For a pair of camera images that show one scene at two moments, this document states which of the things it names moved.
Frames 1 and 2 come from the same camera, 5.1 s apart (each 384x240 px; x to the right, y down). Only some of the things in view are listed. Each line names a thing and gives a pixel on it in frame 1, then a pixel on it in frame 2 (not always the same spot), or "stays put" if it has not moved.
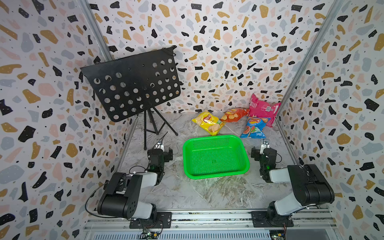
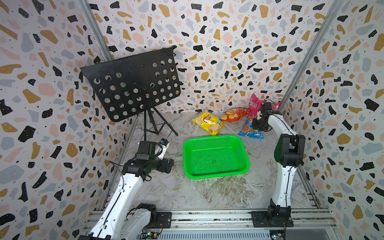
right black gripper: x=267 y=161 to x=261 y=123
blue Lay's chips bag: x=254 y=128 stays put
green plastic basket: x=206 y=157 stays put
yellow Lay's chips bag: x=209 y=122 stays put
